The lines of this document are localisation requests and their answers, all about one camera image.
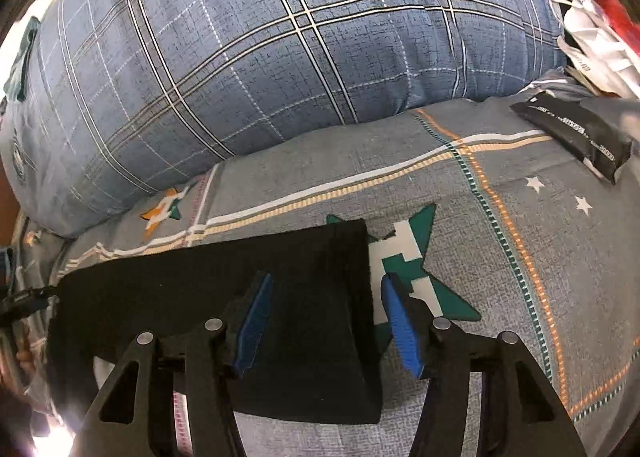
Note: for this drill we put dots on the grey patterned bed sheet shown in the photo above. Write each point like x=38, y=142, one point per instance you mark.
x=523, y=231

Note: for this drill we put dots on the white and red clutter pile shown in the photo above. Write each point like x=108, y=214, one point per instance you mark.
x=605, y=52

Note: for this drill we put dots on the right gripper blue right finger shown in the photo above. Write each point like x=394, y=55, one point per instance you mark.
x=405, y=333

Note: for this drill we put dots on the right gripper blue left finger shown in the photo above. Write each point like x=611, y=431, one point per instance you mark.
x=250, y=322

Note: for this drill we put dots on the black pants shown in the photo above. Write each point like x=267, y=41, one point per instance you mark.
x=318, y=360

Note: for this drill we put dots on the black plastic packet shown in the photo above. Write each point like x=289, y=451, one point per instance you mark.
x=588, y=137

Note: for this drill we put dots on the blue plaid pillow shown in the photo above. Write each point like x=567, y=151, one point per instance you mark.
x=112, y=101

